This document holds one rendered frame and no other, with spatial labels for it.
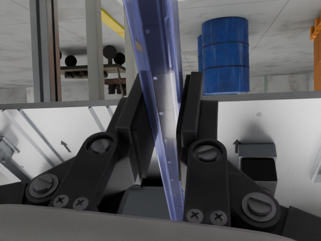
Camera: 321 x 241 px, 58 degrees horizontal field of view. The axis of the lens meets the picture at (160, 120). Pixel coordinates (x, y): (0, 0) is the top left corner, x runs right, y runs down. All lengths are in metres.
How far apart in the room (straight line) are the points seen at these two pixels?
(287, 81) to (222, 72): 7.09
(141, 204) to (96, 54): 0.43
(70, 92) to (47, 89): 10.56
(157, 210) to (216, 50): 2.99
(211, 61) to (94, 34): 2.66
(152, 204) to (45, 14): 0.43
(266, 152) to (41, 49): 0.49
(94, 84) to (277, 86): 9.60
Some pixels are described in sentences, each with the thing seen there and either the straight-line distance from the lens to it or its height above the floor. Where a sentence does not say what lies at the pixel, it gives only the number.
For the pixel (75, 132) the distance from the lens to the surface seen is 0.37.
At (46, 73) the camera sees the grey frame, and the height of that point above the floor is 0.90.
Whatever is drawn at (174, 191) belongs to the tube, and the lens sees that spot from 0.17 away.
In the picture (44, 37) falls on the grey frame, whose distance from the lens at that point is 0.64.
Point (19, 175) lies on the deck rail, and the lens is 0.52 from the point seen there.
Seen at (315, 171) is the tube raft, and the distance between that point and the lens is 0.38.
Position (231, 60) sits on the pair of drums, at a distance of 3.30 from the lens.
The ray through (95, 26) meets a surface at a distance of 0.75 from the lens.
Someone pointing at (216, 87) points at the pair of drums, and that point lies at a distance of 3.28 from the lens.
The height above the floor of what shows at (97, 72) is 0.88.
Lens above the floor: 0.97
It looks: 2 degrees up
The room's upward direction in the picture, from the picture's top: 178 degrees clockwise
